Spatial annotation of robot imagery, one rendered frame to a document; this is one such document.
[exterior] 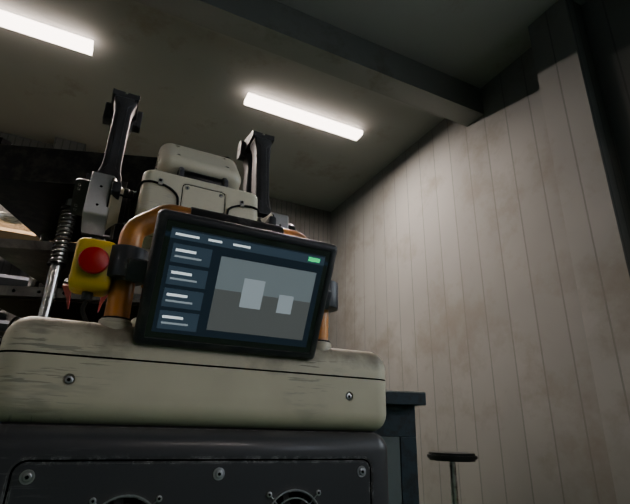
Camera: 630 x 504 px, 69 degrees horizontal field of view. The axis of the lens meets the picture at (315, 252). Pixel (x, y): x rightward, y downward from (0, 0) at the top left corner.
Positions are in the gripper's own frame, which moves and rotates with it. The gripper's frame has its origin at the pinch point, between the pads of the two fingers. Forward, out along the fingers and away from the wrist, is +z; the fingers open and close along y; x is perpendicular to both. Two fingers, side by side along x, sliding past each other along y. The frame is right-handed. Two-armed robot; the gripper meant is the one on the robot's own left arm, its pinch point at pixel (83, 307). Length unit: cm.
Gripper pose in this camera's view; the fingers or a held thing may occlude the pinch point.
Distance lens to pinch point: 147.9
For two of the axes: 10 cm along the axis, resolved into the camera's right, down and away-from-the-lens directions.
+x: 3.8, 1.4, -9.1
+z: -2.2, 9.7, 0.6
